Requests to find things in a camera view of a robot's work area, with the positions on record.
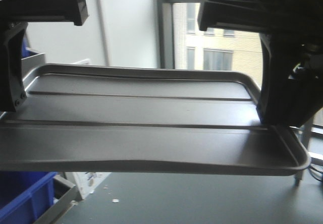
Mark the blue bin on floor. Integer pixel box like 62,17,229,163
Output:
1,171,57,223

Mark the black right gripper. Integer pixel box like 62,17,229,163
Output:
197,0,322,126

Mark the silver ribbed metal tray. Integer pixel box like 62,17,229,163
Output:
1,64,310,176

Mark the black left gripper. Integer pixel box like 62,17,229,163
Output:
1,0,88,112

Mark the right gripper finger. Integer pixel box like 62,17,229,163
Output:
289,57,322,127

